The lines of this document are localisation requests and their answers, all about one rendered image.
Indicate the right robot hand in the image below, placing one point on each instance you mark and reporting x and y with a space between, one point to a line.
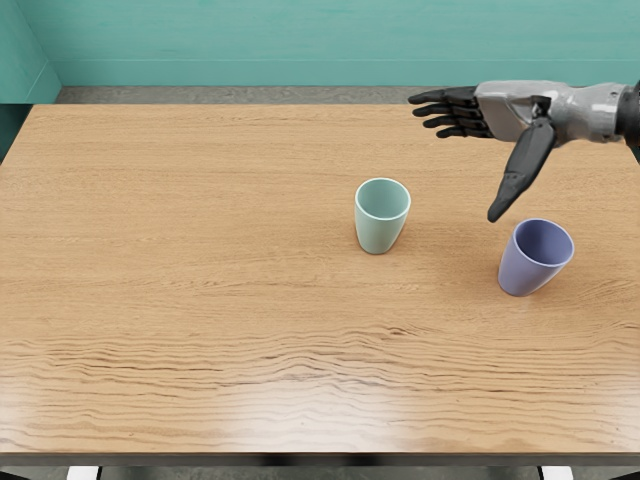
520 112

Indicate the pale green cup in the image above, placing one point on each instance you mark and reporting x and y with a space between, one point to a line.
381 215

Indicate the lavender blue cup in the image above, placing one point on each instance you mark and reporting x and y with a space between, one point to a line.
536 257

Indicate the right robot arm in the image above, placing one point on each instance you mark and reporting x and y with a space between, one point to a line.
631 115

